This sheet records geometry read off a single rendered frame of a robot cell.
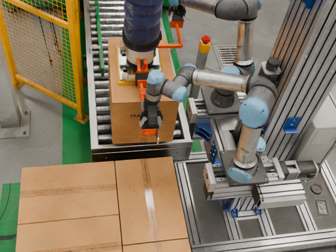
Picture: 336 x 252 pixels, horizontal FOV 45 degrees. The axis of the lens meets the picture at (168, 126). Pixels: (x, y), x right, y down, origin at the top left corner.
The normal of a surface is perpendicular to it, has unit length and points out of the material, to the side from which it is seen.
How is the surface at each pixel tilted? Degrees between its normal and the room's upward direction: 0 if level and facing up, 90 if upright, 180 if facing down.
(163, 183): 0
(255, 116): 82
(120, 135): 90
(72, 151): 0
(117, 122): 90
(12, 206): 0
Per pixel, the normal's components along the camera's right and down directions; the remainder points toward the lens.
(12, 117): 0.16, 0.77
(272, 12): 0.10, -0.63
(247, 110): -0.45, 0.56
